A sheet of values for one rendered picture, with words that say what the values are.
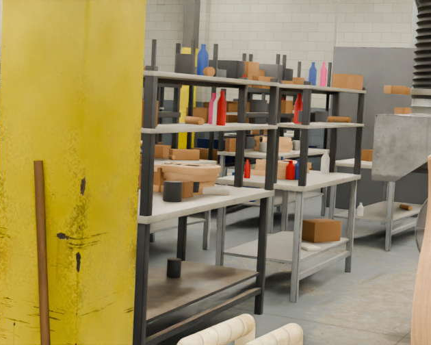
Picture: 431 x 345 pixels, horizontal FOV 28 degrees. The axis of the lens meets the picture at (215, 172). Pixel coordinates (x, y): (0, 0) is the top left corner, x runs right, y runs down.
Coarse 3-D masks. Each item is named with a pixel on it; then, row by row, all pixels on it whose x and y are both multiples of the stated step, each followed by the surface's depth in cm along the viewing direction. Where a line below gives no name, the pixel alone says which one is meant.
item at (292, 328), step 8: (280, 328) 127; (288, 328) 128; (296, 328) 129; (264, 336) 122; (272, 336) 123; (280, 336) 124; (288, 336) 126; (296, 336) 128; (248, 344) 118; (256, 344) 119; (264, 344) 120; (272, 344) 121; (280, 344) 123; (288, 344) 126
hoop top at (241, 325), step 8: (232, 320) 130; (240, 320) 131; (248, 320) 133; (208, 328) 125; (216, 328) 126; (224, 328) 127; (232, 328) 128; (240, 328) 130; (248, 328) 132; (192, 336) 121; (200, 336) 122; (208, 336) 123; (216, 336) 124; (224, 336) 126; (232, 336) 128; (240, 336) 131; (184, 344) 119; (192, 344) 119; (200, 344) 120; (208, 344) 122; (216, 344) 124; (224, 344) 127
